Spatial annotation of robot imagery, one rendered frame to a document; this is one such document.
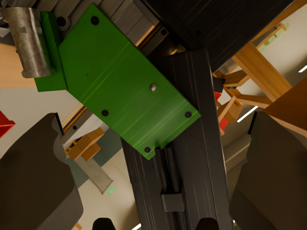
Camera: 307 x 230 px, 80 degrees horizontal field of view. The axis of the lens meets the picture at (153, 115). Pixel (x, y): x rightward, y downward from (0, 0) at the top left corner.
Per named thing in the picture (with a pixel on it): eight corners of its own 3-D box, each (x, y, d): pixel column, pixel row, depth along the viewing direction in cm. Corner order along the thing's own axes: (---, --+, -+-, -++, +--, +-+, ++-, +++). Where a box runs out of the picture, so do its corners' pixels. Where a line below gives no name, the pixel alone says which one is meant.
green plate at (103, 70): (67, 63, 34) (150, 138, 38) (39, 68, 26) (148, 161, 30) (108, 12, 31) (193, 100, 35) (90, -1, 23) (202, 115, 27)
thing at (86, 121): (91, 121, 59) (97, 128, 59) (54, 135, 43) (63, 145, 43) (182, 26, 49) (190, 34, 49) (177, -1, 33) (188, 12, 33)
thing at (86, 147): (79, 142, 696) (92, 157, 695) (63, 151, 621) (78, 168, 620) (97, 122, 653) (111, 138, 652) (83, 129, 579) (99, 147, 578)
